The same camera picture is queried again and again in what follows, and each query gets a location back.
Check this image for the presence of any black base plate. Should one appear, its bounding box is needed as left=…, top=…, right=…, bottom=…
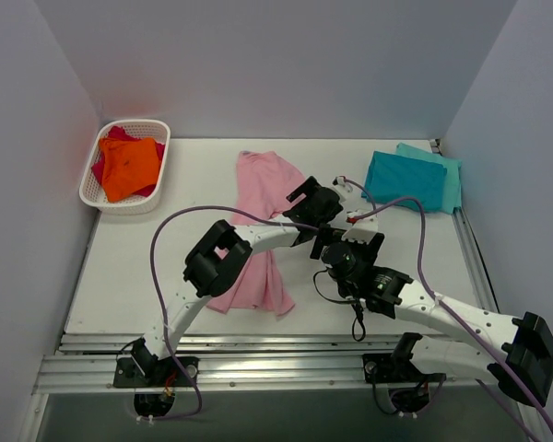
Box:
left=362, top=353, right=444, bottom=384
left=112, top=356, right=200, bottom=389

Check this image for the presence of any orange t-shirt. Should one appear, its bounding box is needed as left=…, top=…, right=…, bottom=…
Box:
left=99, top=137, right=160, bottom=203

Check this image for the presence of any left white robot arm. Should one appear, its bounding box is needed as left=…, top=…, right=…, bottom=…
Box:
left=112, top=177, right=345, bottom=389

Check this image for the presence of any aluminium rail frame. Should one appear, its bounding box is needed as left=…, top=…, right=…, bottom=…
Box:
left=36, top=203, right=524, bottom=441

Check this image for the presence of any folded light green t-shirt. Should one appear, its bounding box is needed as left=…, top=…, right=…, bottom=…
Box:
left=395, top=143, right=462, bottom=215

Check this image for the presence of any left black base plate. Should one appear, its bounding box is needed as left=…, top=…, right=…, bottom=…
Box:
left=112, top=356, right=200, bottom=389

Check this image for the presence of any pink t-shirt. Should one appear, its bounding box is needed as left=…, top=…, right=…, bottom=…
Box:
left=205, top=149, right=307, bottom=318

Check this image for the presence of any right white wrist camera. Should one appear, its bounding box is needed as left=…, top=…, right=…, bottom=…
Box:
left=342, top=210, right=379, bottom=244

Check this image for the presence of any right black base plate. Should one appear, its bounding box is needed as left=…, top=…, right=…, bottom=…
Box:
left=362, top=353, right=444, bottom=384

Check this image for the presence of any white perforated plastic basket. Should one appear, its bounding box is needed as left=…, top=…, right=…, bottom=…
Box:
left=79, top=119, right=171, bottom=215

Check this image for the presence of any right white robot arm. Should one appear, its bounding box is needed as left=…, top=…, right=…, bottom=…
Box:
left=311, top=225, right=553, bottom=405

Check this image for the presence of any folded teal t-shirt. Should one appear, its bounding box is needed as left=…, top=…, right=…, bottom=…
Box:
left=363, top=151, right=447, bottom=212

